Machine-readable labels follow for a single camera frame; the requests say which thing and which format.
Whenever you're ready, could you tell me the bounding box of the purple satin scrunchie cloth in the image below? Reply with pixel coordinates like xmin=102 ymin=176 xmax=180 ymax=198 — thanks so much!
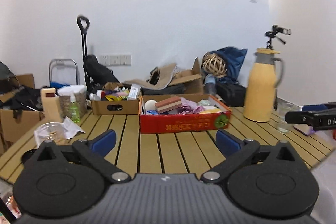
xmin=178 ymin=97 xmax=205 ymax=114

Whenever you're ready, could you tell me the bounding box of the pink scouring sponge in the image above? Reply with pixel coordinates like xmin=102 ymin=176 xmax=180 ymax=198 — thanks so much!
xmin=155 ymin=97 xmax=182 ymax=114

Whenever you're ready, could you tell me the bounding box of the white paper sheet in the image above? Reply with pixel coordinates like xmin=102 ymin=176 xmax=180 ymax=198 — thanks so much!
xmin=62 ymin=117 xmax=85 ymax=139

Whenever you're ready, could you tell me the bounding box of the yellow plush toy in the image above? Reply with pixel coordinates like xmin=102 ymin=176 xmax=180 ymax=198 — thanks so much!
xmin=200 ymin=106 xmax=222 ymax=114

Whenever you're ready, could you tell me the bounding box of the clear glass cup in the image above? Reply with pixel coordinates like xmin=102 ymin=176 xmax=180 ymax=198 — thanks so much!
xmin=277 ymin=102 xmax=301 ymax=134

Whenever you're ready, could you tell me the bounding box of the green hand sanitizer bottle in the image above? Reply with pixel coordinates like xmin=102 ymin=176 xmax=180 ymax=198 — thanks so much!
xmin=69 ymin=93 xmax=80 ymax=123

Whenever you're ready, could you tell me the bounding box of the clear plastic jar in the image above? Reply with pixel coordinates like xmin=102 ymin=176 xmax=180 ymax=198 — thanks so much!
xmin=34 ymin=122 xmax=67 ymax=147

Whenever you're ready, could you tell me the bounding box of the yellow green snack bag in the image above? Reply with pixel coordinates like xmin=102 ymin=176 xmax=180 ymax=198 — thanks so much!
xmin=105 ymin=94 xmax=128 ymax=102

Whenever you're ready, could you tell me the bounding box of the black bag on floor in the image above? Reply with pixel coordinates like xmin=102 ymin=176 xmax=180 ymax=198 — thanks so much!
xmin=216 ymin=83 xmax=246 ymax=107

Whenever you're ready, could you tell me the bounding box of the yellow thermos jug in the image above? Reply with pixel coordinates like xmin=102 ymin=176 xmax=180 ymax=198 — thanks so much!
xmin=243 ymin=48 xmax=284 ymax=123

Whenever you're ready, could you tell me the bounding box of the red cardboard storage box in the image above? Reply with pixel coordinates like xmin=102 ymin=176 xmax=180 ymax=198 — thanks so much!
xmin=138 ymin=94 xmax=231 ymax=134

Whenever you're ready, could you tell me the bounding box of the woven storage basket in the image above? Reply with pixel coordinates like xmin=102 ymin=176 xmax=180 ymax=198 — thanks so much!
xmin=57 ymin=85 xmax=87 ymax=119

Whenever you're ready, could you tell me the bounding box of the blue plastic water bottle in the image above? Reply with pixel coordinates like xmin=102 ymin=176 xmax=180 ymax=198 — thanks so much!
xmin=204 ymin=74 xmax=217 ymax=96

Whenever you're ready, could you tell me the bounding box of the white labelled plastic jar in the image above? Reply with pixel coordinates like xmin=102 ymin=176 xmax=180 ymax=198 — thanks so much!
xmin=127 ymin=84 xmax=141 ymax=101

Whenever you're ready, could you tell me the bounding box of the white round sponge ball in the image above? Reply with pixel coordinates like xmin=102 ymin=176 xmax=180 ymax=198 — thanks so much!
xmin=144 ymin=100 xmax=157 ymax=111

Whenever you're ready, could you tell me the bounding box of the beige carton box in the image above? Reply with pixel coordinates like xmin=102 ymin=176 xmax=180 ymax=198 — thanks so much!
xmin=41 ymin=88 xmax=63 ymax=123

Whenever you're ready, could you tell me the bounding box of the black trolley with bag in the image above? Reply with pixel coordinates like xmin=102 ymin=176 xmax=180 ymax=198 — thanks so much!
xmin=76 ymin=15 xmax=120 ymax=93

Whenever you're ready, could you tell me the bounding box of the open brown cardboard box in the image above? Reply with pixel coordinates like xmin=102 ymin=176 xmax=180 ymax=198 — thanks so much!
xmin=169 ymin=58 xmax=204 ymax=94

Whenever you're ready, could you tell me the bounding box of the black clothing pile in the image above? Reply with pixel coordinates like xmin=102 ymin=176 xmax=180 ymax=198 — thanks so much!
xmin=140 ymin=84 xmax=186 ymax=96

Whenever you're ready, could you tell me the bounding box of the metal folding stool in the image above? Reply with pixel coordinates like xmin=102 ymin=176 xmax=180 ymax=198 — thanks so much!
xmin=49 ymin=59 xmax=80 ymax=89

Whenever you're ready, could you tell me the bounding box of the woven rattan ball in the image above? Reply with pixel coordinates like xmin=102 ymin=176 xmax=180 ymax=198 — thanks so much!
xmin=202 ymin=52 xmax=227 ymax=79

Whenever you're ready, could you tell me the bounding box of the dark blue cloth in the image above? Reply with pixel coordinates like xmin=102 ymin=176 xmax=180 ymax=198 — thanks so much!
xmin=211 ymin=47 xmax=248 ymax=84

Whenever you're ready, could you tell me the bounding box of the brown cardboard box with handle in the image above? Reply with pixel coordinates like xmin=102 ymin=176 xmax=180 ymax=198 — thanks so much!
xmin=89 ymin=83 xmax=141 ymax=115

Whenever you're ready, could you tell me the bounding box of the white wall socket strip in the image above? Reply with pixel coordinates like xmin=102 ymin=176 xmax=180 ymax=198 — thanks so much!
xmin=98 ymin=54 xmax=131 ymax=67

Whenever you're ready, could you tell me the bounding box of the black camera tripod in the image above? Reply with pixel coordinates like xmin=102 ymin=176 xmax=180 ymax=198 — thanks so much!
xmin=265 ymin=25 xmax=291 ymax=50

